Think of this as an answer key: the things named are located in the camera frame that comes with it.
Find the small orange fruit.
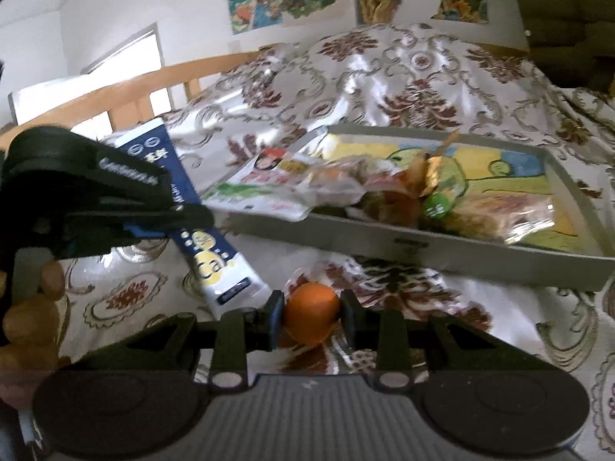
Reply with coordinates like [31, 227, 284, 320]
[284, 283, 340, 345]

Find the orange snack packet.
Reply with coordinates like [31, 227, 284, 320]
[306, 151, 429, 228]

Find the green white snack packet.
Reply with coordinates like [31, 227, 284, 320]
[202, 149, 341, 222]

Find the yellow gold snack packet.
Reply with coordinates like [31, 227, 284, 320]
[420, 130, 460, 197]

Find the person left hand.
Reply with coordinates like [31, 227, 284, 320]
[1, 261, 65, 410]

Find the clear noodle snack bag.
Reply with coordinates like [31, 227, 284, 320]
[441, 192, 555, 245]

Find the grey cartoon tray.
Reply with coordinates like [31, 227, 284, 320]
[218, 124, 614, 290]

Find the floral satin bedspread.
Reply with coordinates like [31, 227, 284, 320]
[60, 24, 614, 460]

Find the olive quilted jacket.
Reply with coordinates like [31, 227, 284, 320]
[517, 0, 614, 94]

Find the wooden bed frame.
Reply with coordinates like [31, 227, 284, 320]
[1, 51, 259, 151]

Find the window frame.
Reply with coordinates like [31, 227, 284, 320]
[8, 24, 164, 124]

